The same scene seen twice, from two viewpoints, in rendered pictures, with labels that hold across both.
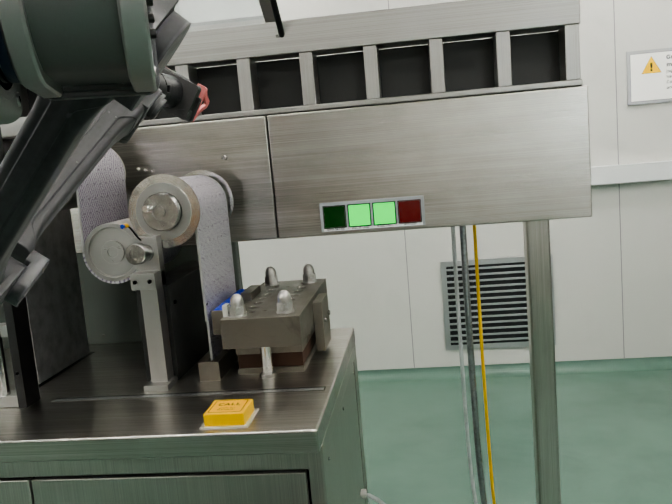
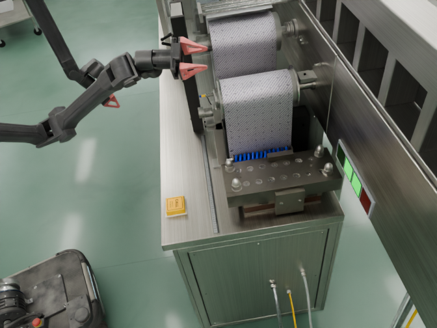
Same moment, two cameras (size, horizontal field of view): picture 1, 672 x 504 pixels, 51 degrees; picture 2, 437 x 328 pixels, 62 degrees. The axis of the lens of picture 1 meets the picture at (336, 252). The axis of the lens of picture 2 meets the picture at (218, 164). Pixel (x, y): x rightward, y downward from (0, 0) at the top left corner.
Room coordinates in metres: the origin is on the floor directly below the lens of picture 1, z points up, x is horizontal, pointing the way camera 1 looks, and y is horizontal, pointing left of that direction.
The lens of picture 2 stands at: (1.22, -0.70, 1.98)
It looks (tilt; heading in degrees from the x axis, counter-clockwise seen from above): 45 degrees down; 82
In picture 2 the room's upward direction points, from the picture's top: 9 degrees counter-clockwise
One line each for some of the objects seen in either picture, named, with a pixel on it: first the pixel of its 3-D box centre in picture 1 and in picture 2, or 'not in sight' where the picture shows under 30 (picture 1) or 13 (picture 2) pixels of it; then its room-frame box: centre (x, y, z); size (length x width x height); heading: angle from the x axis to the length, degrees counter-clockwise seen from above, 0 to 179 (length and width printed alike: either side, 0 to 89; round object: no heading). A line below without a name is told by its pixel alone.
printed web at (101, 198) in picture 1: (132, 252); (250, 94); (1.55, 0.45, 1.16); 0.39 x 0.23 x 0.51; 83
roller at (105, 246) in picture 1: (136, 243); not in sight; (1.55, 0.44, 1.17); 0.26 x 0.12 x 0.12; 173
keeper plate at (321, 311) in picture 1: (323, 321); (289, 202); (1.55, 0.04, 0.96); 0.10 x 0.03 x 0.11; 173
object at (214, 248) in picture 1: (217, 267); (259, 133); (1.52, 0.26, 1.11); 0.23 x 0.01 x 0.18; 173
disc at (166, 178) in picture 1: (164, 211); (220, 98); (1.41, 0.33, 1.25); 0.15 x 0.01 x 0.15; 83
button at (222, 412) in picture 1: (229, 412); (175, 205); (1.16, 0.21, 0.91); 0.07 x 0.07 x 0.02; 83
